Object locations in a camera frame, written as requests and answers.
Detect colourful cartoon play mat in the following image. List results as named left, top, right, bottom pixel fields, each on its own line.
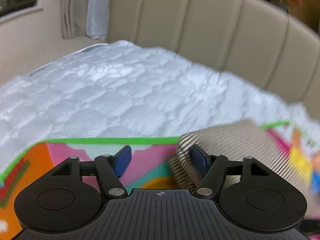
left=0, top=119, right=320, bottom=240

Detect light blue hanging cloth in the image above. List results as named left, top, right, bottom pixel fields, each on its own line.
left=86, top=0, right=111, bottom=40

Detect beige padded headboard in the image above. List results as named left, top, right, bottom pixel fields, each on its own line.
left=107, top=0, right=319, bottom=118

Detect beige striped knit garment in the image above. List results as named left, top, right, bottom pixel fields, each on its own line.
left=169, top=119, right=317, bottom=194

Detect white quilted mattress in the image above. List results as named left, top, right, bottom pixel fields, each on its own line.
left=1, top=41, right=319, bottom=171

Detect beige curtain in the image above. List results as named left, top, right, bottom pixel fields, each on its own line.
left=60, top=0, right=89, bottom=40

